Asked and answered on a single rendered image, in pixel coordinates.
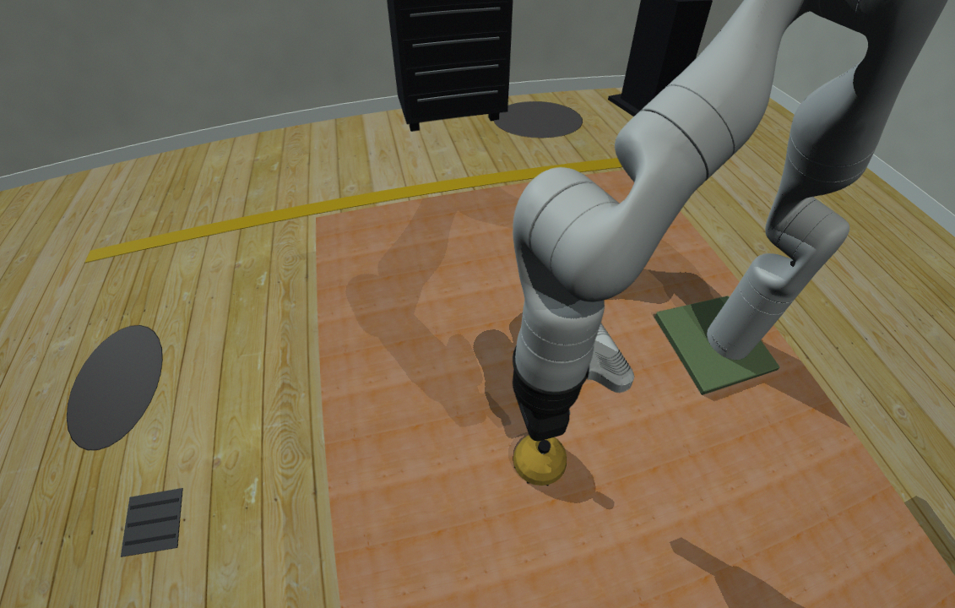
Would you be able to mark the brass dome bell body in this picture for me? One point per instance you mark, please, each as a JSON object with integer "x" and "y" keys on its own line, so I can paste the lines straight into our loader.
{"x": 540, "y": 462}

